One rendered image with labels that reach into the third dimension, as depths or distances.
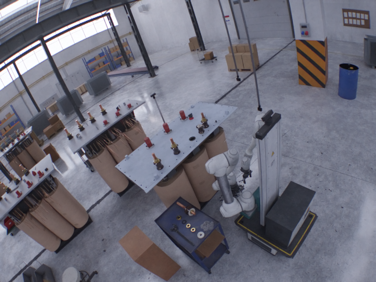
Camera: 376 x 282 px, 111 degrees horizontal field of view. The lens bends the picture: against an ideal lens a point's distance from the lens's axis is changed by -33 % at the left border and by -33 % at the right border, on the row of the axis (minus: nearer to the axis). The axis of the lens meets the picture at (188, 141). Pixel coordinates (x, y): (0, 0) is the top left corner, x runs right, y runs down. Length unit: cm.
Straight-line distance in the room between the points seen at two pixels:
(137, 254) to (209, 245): 77
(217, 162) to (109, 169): 246
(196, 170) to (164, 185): 50
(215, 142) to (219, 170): 107
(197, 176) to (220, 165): 102
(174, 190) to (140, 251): 84
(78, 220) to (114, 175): 116
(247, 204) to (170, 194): 95
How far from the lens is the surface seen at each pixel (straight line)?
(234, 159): 172
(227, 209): 205
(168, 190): 239
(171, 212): 233
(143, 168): 226
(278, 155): 195
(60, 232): 410
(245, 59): 819
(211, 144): 272
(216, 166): 168
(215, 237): 211
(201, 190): 289
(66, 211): 385
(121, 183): 395
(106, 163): 366
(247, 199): 207
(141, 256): 219
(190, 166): 253
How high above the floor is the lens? 268
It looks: 34 degrees down
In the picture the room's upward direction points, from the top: 21 degrees counter-clockwise
